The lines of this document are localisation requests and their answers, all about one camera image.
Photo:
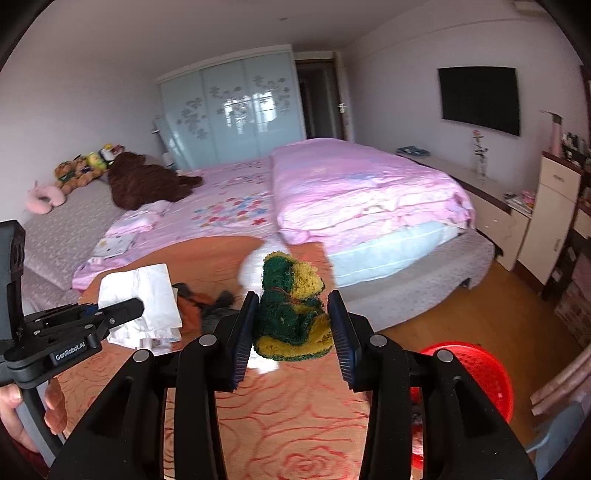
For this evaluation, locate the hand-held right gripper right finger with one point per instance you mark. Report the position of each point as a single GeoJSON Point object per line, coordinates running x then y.
{"type": "Point", "coordinates": [344, 344]}

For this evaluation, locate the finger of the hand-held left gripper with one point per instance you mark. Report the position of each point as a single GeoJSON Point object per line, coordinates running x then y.
{"type": "Point", "coordinates": [124, 311]}
{"type": "Point", "coordinates": [90, 305]}

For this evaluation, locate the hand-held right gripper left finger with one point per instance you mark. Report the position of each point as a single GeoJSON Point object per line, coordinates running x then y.
{"type": "Point", "coordinates": [242, 341]}

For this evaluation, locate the white printed paper packet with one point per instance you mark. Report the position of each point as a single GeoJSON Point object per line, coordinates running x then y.
{"type": "Point", "coordinates": [147, 295]}

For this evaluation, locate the green yellow scouring sponge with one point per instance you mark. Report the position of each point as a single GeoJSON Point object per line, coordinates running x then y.
{"type": "Point", "coordinates": [291, 318]}

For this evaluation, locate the red plastic mesh basket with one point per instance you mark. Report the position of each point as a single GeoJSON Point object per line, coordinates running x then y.
{"type": "Point", "coordinates": [485, 374]}

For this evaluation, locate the person's left hand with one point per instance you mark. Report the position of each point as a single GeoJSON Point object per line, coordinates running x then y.
{"type": "Point", "coordinates": [55, 406]}

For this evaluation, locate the orange crumpled paper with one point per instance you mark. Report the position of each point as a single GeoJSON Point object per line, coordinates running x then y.
{"type": "Point", "coordinates": [194, 309]}

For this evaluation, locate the white cartoon print cloth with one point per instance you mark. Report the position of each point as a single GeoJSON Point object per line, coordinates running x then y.
{"type": "Point", "coordinates": [115, 244]}

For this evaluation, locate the orange rose print blanket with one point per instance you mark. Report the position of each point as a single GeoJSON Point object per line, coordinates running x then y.
{"type": "Point", "coordinates": [295, 415]}

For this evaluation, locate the folded pink cloth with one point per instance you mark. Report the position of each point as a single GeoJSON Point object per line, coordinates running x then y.
{"type": "Point", "coordinates": [138, 219]}

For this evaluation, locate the grey upholstered bed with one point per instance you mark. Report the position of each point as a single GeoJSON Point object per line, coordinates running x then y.
{"type": "Point", "coordinates": [415, 281]}

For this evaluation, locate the light blue pillow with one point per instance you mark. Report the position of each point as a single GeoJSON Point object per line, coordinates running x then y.
{"type": "Point", "coordinates": [392, 251]}

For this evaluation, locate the pink plush neck pillow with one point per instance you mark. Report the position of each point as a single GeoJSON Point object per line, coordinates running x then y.
{"type": "Point", "coordinates": [41, 201]}

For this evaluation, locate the small brown teddy bear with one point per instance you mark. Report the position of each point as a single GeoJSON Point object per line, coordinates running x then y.
{"type": "Point", "coordinates": [76, 177]}

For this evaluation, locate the large brown teddy bear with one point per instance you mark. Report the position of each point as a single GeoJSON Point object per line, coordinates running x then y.
{"type": "Point", "coordinates": [147, 182]}

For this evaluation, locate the pink floral bed sheet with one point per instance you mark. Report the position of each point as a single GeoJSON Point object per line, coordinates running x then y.
{"type": "Point", "coordinates": [221, 198]}

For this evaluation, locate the yellow green plush toy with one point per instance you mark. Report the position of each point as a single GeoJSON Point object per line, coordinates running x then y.
{"type": "Point", "coordinates": [95, 160]}

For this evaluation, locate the penguin plush toy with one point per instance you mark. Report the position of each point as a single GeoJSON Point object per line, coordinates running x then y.
{"type": "Point", "coordinates": [111, 152]}

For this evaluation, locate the folded pink quilt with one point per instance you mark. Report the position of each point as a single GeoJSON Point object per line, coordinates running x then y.
{"type": "Point", "coordinates": [360, 184]}

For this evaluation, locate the white leaning board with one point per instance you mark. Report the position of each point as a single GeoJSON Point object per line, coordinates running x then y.
{"type": "Point", "coordinates": [162, 138]}

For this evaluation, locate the cream low cabinet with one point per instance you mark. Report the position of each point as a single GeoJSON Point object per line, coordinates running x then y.
{"type": "Point", "coordinates": [489, 221]}

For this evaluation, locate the pink curtain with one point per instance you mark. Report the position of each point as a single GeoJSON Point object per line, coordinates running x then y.
{"type": "Point", "coordinates": [563, 378]}

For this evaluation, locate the rose in glass vase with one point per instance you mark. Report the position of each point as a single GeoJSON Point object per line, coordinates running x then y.
{"type": "Point", "coordinates": [480, 164]}

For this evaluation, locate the glass door wardrobe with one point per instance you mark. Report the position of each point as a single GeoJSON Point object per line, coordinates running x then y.
{"type": "Point", "coordinates": [231, 110]}

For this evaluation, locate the small pink toy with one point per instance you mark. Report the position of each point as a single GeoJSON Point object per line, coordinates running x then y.
{"type": "Point", "coordinates": [527, 199]}

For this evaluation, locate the cream tall cabinet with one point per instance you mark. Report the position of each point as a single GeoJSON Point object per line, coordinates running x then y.
{"type": "Point", "coordinates": [549, 221]}

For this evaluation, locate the pink thermos bottle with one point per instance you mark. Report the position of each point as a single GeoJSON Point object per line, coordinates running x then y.
{"type": "Point", "coordinates": [554, 138]}

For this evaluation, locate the row of cosmetic bottles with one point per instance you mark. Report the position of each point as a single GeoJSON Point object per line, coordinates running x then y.
{"type": "Point", "coordinates": [575, 147]}

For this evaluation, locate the black wall television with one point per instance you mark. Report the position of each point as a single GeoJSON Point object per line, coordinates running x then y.
{"type": "Point", "coordinates": [480, 99]}

